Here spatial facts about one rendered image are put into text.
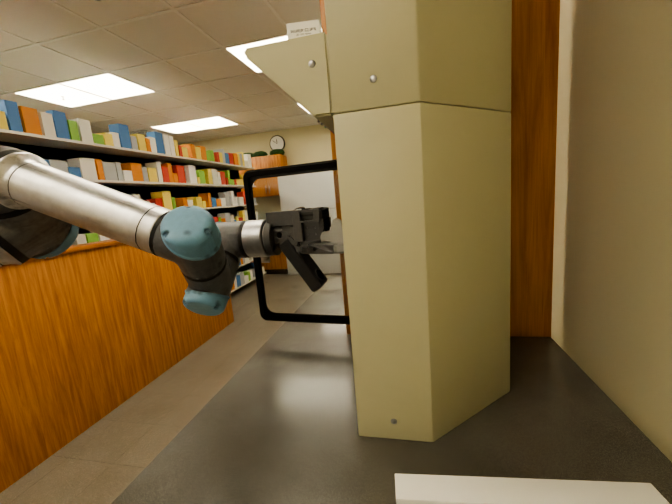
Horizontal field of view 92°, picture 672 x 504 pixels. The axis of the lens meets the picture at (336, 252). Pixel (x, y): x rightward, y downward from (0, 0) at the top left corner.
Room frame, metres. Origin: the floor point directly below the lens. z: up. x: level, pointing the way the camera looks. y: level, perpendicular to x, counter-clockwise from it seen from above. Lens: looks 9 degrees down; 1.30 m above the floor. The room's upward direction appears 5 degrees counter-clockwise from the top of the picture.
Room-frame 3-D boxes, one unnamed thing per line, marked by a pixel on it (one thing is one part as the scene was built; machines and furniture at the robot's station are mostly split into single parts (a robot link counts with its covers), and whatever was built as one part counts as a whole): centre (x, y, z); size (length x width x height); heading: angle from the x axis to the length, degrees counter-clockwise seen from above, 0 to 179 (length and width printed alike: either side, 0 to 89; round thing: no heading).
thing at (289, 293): (0.80, 0.08, 1.19); 0.30 x 0.01 x 0.40; 71
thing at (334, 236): (0.55, -0.01, 1.24); 0.09 x 0.03 x 0.06; 42
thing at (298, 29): (0.57, 0.02, 1.54); 0.05 x 0.05 x 0.06; 85
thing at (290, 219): (0.63, 0.07, 1.24); 0.12 x 0.08 x 0.09; 76
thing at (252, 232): (0.65, 0.15, 1.24); 0.08 x 0.05 x 0.08; 166
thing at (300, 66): (0.61, 0.01, 1.46); 0.32 x 0.11 x 0.10; 166
